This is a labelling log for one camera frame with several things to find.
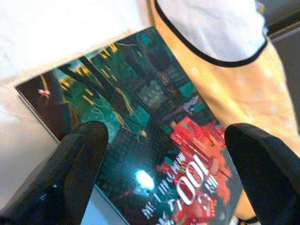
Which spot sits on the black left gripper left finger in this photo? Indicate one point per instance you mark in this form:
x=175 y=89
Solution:
x=56 y=182

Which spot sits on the yellow egg print blanket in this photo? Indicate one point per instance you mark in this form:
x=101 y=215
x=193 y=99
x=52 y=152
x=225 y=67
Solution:
x=246 y=89

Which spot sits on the dark green red book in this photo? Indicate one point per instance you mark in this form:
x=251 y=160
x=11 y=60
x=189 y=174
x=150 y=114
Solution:
x=145 y=93

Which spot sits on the white quilted mattress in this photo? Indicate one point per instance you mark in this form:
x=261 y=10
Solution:
x=47 y=35

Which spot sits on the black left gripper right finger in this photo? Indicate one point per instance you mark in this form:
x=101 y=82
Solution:
x=269 y=182

